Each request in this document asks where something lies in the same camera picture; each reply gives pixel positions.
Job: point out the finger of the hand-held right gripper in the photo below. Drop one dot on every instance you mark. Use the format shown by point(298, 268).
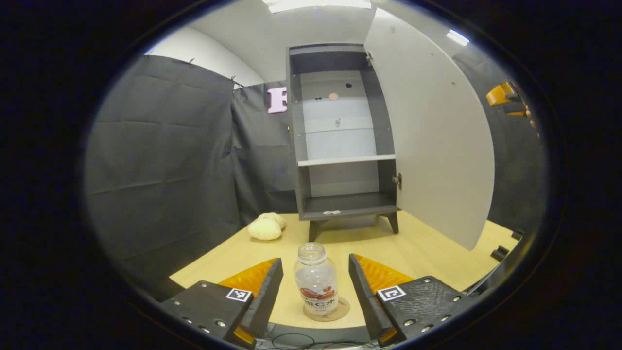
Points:
point(499, 94)
point(515, 108)

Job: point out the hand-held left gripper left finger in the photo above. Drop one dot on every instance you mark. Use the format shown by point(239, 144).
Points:
point(265, 301)

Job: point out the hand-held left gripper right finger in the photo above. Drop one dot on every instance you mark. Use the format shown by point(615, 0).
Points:
point(364, 301)

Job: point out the round cork coaster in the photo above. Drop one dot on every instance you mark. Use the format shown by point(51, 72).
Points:
point(340, 311)

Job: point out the clear plastic bottle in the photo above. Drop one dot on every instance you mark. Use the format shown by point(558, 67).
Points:
point(316, 277)

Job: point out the light grey cabinet door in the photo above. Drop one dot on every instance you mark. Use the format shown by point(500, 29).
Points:
point(437, 136)

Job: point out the white cabinet shelf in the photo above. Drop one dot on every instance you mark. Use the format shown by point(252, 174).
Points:
point(345, 160)

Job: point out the cream plush toy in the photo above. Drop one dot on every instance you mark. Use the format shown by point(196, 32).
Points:
point(265, 228)

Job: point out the black backdrop cloth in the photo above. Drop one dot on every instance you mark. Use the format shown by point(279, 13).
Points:
point(160, 160)

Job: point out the large ceiling light panel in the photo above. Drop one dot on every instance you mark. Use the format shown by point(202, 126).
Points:
point(316, 5)

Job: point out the small black bracket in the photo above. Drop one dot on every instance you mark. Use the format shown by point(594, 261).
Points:
point(499, 253)
point(517, 234)

